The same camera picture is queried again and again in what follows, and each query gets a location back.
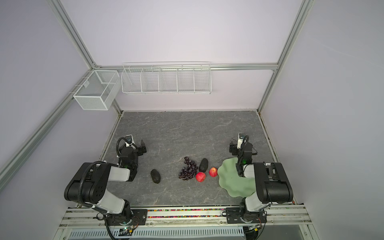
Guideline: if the red apple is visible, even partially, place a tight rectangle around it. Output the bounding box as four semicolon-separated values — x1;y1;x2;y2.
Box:
196;172;206;183
209;167;218;178

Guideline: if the dark purple grape bunch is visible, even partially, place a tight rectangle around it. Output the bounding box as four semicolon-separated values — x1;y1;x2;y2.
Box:
179;157;198;181

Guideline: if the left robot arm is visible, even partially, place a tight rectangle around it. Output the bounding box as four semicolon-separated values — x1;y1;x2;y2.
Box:
64;135;147;226

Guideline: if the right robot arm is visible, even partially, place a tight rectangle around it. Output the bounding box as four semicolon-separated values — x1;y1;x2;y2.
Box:
229;133;294;224

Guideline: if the green wavy fruit bowl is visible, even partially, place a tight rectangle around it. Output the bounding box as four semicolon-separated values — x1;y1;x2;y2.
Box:
218;158;256;198

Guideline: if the white mesh box basket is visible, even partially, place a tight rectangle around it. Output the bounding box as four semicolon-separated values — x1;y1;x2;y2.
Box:
74;70;122;111

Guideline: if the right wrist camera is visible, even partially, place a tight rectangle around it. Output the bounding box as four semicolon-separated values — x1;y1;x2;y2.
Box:
237;133;246;149

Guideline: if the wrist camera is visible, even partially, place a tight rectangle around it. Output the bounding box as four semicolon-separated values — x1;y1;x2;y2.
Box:
125;135;134;147
237;133;246;149

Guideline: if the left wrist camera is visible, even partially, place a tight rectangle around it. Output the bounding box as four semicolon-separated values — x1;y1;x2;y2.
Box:
125;135;134;147

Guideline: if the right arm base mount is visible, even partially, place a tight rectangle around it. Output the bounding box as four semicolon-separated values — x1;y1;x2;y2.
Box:
222;207;267;224

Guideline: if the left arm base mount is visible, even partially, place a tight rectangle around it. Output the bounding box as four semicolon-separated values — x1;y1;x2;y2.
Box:
106;209;148;226

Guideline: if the white wire rack shelf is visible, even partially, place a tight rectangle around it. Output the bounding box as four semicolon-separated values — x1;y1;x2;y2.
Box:
121;62;212;94

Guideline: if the white vented cable duct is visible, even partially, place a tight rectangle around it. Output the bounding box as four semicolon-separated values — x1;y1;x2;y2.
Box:
67;226;245;240

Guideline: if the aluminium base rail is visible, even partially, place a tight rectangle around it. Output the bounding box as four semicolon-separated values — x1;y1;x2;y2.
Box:
59;205;313;229

